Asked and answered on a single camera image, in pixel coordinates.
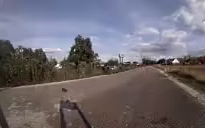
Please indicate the dry grass field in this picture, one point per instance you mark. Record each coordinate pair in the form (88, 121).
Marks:
(193, 72)

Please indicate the tall dark green tree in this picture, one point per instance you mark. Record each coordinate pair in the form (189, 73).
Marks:
(81, 50)

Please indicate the gravel strip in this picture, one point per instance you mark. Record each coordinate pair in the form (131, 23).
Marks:
(193, 92)

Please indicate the lattice pylon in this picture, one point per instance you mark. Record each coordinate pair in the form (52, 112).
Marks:
(121, 59)

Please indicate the row of bushes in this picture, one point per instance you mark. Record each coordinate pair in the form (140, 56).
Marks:
(23, 66)

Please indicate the white building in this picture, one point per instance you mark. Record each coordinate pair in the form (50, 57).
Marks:
(175, 61)

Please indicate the grey asphalt road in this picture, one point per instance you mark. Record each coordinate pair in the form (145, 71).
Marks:
(123, 96)

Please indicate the row of low buildings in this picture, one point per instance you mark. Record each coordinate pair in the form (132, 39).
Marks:
(203, 60)

